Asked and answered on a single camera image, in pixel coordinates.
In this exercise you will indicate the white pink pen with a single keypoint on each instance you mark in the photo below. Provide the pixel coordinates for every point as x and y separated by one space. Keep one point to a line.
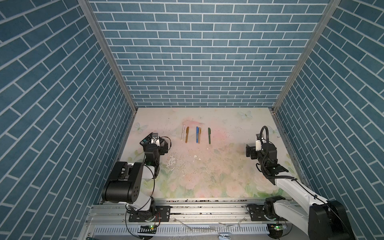
183 132

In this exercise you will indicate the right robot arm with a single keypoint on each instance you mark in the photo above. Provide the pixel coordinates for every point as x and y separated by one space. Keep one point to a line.
318 217

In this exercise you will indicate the blue pen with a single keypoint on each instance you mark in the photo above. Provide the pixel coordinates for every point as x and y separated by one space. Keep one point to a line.
197 134

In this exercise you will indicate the black calculator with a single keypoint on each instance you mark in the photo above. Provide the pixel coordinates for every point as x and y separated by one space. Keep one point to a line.
147 140

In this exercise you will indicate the green pen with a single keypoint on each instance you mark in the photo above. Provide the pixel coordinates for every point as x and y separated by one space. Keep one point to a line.
209 135

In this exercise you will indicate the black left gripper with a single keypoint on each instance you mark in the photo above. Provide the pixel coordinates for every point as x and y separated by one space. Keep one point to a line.
163 149

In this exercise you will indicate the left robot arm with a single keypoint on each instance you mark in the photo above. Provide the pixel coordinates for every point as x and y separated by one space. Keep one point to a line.
123 185

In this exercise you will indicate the tan pen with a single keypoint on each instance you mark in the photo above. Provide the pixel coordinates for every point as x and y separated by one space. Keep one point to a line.
187 135
199 135

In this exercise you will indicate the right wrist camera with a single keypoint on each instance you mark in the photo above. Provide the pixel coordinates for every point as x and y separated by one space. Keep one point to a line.
258 142

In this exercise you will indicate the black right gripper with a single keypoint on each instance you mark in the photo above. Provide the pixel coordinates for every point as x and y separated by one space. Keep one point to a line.
253 151

